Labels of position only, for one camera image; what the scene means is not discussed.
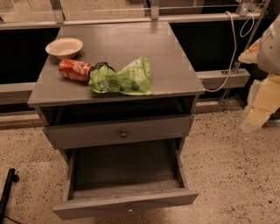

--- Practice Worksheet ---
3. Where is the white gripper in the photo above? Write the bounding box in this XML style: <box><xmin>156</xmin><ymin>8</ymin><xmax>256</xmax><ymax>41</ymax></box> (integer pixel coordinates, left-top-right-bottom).
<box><xmin>238</xmin><ymin>39</ymin><xmax>280</xmax><ymax>133</ymax></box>

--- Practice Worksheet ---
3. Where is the green rice chip bag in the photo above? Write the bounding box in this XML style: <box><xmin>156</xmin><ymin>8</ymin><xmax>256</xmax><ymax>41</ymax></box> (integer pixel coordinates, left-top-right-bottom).
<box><xmin>88</xmin><ymin>56</ymin><xmax>152</xmax><ymax>95</ymax></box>

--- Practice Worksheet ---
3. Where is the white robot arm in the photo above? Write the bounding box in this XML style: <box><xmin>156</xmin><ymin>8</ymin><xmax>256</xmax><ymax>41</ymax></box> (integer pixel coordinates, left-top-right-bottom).
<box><xmin>238</xmin><ymin>15</ymin><xmax>280</xmax><ymax>133</ymax></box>

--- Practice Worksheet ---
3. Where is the round drawer knob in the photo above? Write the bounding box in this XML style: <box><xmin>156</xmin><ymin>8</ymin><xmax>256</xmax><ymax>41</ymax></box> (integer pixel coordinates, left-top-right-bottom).
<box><xmin>120</xmin><ymin>129</ymin><xmax>128</xmax><ymax>138</ymax></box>

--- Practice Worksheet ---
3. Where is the grey wooden drawer cabinet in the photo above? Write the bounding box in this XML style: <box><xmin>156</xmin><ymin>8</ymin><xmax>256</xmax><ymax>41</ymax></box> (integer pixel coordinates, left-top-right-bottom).
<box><xmin>27</xmin><ymin>21</ymin><xmax>206</xmax><ymax>152</ymax></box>

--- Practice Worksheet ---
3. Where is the open grey drawer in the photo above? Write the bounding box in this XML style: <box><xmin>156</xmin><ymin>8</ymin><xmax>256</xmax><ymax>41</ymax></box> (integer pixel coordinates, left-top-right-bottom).
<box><xmin>53</xmin><ymin>140</ymin><xmax>199</xmax><ymax>220</ymax></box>

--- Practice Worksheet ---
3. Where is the closed grey top drawer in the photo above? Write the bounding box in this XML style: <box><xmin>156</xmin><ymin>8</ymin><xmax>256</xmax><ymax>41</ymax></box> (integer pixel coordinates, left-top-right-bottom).
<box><xmin>44</xmin><ymin>115</ymin><xmax>194</xmax><ymax>150</ymax></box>

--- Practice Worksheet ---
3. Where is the red soda can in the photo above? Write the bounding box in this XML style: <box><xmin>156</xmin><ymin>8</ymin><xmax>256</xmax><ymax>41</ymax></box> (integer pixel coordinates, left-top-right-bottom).
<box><xmin>59</xmin><ymin>59</ymin><xmax>94</xmax><ymax>82</ymax></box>

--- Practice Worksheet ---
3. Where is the white bowl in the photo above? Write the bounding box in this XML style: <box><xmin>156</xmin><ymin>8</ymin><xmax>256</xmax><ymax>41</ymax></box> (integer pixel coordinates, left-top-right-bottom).
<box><xmin>45</xmin><ymin>38</ymin><xmax>83</xmax><ymax>60</ymax></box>

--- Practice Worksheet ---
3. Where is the black bar on floor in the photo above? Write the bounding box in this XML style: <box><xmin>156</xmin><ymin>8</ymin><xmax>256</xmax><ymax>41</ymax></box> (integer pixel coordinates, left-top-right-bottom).
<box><xmin>0</xmin><ymin>168</ymin><xmax>19</xmax><ymax>224</ymax></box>

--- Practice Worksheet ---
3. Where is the white cable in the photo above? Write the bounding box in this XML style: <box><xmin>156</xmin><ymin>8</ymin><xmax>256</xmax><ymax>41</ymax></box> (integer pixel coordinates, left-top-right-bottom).
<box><xmin>202</xmin><ymin>10</ymin><xmax>256</xmax><ymax>94</ymax></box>

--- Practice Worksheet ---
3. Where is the metal railing frame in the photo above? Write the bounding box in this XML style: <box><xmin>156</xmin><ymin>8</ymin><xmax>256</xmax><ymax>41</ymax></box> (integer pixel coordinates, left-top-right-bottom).
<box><xmin>0</xmin><ymin>0</ymin><xmax>271</xmax><ymax>30</ymax></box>

